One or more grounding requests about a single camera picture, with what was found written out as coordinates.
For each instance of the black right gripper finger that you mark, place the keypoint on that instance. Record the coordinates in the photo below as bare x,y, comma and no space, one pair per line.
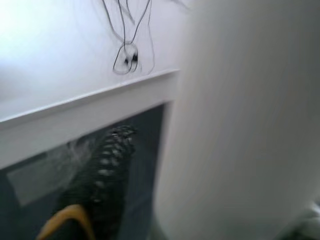
105,175

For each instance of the white plastic table leg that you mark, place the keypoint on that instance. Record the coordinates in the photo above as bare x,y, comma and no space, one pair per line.
237,112

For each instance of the tan rubber band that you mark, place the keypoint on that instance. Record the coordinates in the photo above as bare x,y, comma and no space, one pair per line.
62,215

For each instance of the clear tape patch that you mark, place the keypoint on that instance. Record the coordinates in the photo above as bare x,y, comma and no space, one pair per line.
37,180

